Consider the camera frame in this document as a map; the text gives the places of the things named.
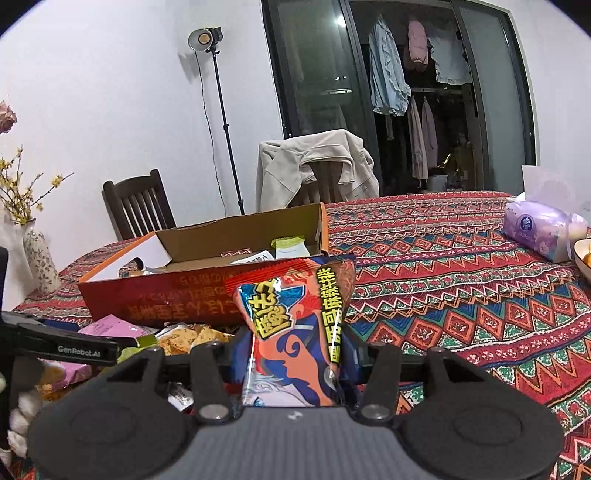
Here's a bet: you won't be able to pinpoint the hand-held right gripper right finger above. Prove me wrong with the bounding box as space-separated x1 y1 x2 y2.
344 335 485 424

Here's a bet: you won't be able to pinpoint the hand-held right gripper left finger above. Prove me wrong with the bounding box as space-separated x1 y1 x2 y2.
105 330 250 424

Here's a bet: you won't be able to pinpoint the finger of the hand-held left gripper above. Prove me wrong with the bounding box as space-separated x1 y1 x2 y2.
28 316 81 332
28 325 138 365

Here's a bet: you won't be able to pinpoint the red blue cartoon snack packet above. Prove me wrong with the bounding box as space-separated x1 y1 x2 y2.
233 254 357 408

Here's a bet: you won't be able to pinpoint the orange cardboard box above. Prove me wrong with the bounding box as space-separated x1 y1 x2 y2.
76 202 329 324

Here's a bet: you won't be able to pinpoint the person's left hand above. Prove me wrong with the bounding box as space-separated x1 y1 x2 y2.
0 374 44 464

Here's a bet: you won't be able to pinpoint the pink snack packet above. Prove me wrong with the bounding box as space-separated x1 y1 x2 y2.
44 360 93 384
78 314 155 344

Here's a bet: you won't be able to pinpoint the gold cracker picture packet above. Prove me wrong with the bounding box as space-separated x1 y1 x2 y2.
154 323 234 356

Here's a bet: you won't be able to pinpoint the floral white vase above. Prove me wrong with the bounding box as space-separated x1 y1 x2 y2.
22 219 62 296

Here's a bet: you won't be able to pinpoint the gold white cracker packet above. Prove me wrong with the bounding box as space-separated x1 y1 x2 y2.
231 250 278 265

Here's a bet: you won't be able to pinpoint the yellow flower branches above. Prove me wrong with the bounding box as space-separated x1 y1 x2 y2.
0 145 75 224

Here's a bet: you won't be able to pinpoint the dark wooden chair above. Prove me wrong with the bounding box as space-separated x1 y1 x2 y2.
102 168 178 243

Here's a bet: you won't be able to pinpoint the light brown wooden chair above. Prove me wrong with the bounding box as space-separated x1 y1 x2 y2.
295 159 352 204

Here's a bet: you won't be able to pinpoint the beige jacket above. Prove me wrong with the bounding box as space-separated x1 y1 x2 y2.
257 129 380 210

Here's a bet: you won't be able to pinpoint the pink artificial flowers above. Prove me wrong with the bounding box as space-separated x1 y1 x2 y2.
0 102 18 134

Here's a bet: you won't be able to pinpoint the purple tissue pack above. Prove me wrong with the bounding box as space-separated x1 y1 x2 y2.
502 165 588 264

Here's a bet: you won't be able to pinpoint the pale pink robe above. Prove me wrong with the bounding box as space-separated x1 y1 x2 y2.
409 97 428 181
421 99 439 169

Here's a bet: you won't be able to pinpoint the fruit bowl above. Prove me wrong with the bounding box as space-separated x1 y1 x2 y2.
574 237 591 283

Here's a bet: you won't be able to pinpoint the light blue shirt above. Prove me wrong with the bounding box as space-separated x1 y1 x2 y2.
368 16 411 116

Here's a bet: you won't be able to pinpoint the sliding glass door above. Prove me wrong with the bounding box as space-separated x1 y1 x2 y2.
261 0 541 195

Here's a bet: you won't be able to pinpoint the white blouse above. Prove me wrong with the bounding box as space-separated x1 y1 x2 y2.
427 23 472 86

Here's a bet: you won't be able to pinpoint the studio light on stand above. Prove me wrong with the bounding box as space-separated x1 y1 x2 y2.
187 27 247 217

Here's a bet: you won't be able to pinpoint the pink jacket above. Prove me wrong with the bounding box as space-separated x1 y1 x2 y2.
406 18 430 72

